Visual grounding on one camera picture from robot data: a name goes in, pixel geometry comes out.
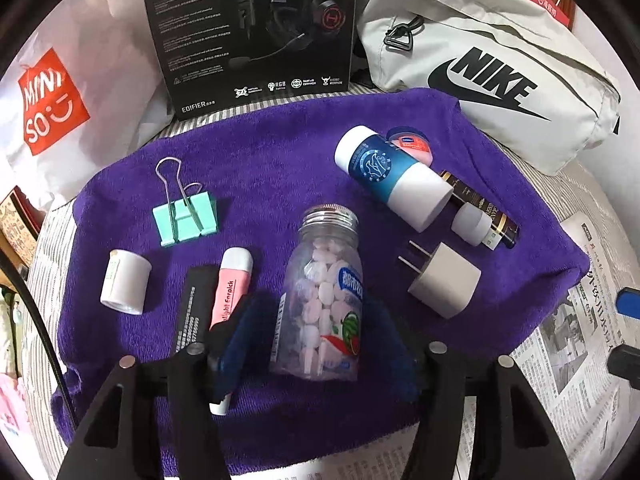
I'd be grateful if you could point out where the black stick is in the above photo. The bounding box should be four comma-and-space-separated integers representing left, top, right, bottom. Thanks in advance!
170, 267, 221, 358

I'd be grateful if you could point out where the clear candy bottle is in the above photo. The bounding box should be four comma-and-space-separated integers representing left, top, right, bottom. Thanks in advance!
270, 204, 365, 382

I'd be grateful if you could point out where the pink highlighter white cap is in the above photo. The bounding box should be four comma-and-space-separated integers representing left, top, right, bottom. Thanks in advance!
207, 246, 253, 416

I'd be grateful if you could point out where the pink cloth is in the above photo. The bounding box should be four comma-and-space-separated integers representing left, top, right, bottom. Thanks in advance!
0, 357, 31, 433

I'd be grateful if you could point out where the patterned wooden box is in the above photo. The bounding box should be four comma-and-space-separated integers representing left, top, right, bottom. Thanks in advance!
0, 187, 43, 261

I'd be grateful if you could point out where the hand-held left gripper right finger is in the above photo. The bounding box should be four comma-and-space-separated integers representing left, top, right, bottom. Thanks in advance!
372, 300, 578, 480

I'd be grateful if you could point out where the white plastic bag red label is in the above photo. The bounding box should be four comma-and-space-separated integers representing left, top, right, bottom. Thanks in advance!
0, 0, 176, 211

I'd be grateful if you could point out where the green binder clip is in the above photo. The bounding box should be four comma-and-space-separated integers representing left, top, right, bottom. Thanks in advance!
152, 157, 221, 248

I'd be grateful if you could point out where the purple towel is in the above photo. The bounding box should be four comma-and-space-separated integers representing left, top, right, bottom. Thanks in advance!
52, 87, 591, 478

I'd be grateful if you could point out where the white charger plug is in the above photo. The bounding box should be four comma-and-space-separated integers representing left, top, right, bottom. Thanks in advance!
397, 240, 482, 320

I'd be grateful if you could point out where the grey waist bag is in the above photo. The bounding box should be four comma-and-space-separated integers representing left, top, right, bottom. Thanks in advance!
356, 0, 622, 177

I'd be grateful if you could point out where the black tube with white cap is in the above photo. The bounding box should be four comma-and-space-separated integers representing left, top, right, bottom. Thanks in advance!
439, 170, 521, 250

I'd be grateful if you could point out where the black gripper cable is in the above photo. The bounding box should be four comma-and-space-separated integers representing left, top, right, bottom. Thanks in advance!
0, 247, 81, 423

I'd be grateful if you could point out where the newspaper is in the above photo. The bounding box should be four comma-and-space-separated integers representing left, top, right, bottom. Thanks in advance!
295, 210, 640, 480

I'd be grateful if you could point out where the small white cylinder container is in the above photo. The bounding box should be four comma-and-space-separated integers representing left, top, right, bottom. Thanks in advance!
100, 249, 152, 316

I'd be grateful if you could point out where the pink lip balm tin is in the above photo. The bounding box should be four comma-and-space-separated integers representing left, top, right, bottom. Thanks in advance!
386, 128, 435, 166

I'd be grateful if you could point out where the black headphone box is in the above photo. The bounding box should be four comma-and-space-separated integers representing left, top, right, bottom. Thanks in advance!
139, 0, 360, 122

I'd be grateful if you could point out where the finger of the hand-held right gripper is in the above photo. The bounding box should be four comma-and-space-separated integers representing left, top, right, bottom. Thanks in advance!
615, 287, 640, 322
606, 344, 640, 391

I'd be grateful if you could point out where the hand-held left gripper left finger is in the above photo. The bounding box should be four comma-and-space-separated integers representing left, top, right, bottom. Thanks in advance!
55, 295, 271, 480

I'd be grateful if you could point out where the small white plug-in lamp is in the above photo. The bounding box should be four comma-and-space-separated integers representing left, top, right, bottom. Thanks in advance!
450, 203, 501, 252

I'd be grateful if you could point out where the white and blue bottle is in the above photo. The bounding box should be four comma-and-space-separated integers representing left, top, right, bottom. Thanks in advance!
334, 125, 453, 233

